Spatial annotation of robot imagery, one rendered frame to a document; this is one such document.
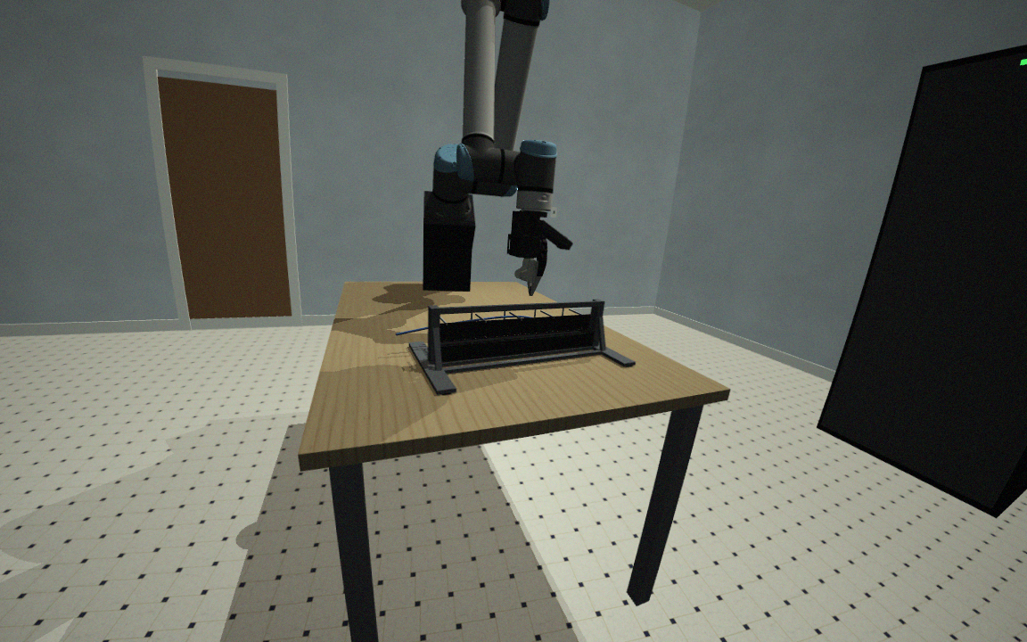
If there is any black free-standing rack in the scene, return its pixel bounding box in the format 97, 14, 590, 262
409, 299, 636, 396

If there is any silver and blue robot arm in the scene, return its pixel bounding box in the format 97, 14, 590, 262
428, 0, 557, 223

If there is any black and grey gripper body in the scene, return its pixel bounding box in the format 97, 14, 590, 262
507, 210, 547, 259

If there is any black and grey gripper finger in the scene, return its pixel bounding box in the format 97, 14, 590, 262
520, 246, 547, 296
514, 259, 532, 295

